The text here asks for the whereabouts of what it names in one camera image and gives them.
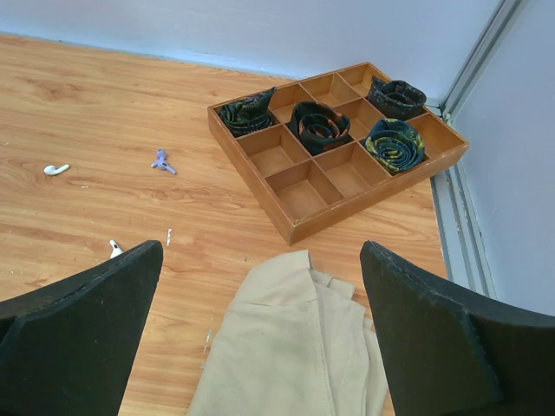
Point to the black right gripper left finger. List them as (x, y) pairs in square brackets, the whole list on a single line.
[(68, 348)]

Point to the purple earbud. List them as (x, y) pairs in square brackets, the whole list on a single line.
[(162, 163)]

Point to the aluminium frame rail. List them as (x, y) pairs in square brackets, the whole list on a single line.
[(462, 244)]

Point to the white earbud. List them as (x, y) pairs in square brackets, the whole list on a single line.
[(116, 249), (52, 170)]

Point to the blue yellow rolled tie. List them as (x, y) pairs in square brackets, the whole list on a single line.
[(395, 145)]

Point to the dark green rolled tie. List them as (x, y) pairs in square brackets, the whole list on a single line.
[(248, 115)]

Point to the black orange rolled tie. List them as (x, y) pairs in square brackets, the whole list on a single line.
[(318, 127)]

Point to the wooden compartment tray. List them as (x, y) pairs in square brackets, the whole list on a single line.
[(303, 193)]

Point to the black dotted rolled tie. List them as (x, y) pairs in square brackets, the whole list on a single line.
[(396, 99)]

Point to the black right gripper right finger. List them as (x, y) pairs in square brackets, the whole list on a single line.
[(448, 350)]

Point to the beige folded cloth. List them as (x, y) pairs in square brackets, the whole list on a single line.
[(293, 341)]

